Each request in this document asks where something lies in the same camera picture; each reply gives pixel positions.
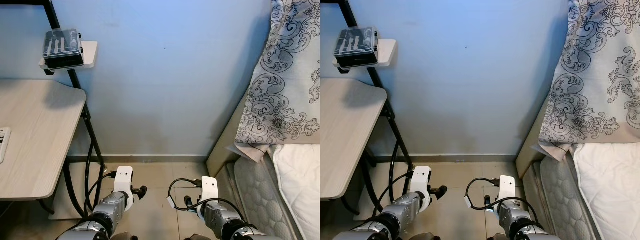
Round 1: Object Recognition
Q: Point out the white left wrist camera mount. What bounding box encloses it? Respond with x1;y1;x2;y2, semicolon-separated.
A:
409;166;433;211
113;166;135;212

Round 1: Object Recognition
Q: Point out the grey quilted mattress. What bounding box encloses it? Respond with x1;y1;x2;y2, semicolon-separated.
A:
227;155;303;240
532;155;603;240

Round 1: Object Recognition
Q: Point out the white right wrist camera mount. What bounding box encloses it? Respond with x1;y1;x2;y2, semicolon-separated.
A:
498;175;517;208
200;176;219;211

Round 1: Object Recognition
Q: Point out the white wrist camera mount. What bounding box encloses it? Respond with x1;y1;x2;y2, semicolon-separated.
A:
498;175;517;208
200;176;219;211
409;166;433;211
113;166;135;212

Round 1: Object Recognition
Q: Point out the white power strip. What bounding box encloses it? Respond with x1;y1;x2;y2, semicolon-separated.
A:
0;127;12;164

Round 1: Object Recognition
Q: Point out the beige bed frame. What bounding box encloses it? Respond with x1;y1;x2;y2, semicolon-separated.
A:
515;97;551;178
206;95;251;178

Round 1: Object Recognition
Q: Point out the black box clear lid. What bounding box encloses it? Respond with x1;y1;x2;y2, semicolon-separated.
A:
334;26;379;69
42;28;85;71

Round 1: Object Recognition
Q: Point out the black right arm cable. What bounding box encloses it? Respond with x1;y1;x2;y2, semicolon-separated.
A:
464;177;538;221
167;177;246;221

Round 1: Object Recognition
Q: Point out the light wood desk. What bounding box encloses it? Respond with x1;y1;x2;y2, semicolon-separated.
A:
0;78;87;201
320;77;388;201

